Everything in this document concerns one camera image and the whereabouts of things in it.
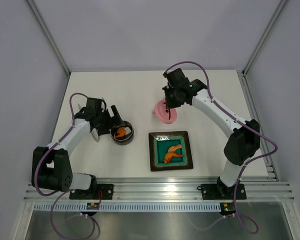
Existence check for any orange fried shrimp piece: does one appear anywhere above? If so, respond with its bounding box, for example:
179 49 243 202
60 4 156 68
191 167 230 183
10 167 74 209
114 127 126 139

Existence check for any white slotted cable duct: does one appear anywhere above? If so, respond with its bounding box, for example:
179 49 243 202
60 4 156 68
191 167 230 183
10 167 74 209
33 201 221 213

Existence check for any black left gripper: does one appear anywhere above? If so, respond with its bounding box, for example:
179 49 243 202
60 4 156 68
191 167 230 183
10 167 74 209
96 105 125 136

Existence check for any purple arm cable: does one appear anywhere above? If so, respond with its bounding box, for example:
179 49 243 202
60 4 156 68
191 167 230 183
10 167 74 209
33 92 101 237
164 60 278 235

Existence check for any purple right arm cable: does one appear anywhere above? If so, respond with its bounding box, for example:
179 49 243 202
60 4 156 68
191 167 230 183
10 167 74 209
164 60 278 235

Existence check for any black teal square plate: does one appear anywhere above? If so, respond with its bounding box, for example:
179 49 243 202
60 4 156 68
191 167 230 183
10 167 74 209
148 131 194 172

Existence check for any pink round lid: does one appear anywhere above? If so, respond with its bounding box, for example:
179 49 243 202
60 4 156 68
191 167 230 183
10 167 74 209
153 99 178 125

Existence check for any aluminium mounting rail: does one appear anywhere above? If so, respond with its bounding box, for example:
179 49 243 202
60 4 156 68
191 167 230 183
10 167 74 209
23 176 296 203

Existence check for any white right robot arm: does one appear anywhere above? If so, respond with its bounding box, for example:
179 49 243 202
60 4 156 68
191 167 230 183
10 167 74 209
163 68 260 198

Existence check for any left aluminium frame post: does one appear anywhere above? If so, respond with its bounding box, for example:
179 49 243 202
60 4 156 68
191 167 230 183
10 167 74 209
24 0 71 78

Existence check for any right aluminium frame post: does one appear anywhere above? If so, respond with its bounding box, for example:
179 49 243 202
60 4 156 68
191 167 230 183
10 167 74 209
242 0 290 77

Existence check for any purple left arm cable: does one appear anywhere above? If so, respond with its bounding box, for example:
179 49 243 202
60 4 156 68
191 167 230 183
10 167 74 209
33 92 101 237

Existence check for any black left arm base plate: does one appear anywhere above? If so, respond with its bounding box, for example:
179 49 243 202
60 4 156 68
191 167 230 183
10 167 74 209
69 183 114 200

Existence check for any black round steel lunch box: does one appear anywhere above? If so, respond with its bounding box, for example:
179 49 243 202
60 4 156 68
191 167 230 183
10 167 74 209
110 121 135 146

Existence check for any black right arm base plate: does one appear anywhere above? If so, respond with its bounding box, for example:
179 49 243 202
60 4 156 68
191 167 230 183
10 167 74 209
197 183 247 200

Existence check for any orange fried chicken wing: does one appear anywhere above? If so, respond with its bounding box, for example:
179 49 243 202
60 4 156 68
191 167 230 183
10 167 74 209
163 151 184 164

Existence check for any aluminium frame post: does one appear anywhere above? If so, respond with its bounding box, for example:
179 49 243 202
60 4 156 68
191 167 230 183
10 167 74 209
242 0 290 77
24 0 71 78

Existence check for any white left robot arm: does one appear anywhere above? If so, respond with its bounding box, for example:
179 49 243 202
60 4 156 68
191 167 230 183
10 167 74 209
31 97 134 200

